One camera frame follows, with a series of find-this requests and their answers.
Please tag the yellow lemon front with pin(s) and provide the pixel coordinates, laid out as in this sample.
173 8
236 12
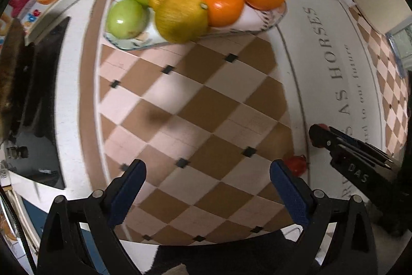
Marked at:
180 19

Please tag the checkered table mat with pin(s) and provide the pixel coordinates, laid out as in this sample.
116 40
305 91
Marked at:
199 107

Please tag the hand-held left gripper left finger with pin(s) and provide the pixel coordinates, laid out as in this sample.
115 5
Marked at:
125 194

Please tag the floral oval plate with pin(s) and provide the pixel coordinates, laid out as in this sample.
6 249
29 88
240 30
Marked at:
254 20

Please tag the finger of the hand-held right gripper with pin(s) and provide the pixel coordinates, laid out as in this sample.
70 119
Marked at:
322 138
354 141

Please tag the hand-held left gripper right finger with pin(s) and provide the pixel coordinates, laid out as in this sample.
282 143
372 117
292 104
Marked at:
289 194

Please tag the red cherry tomato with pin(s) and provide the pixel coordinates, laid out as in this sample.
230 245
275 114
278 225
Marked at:
296 164

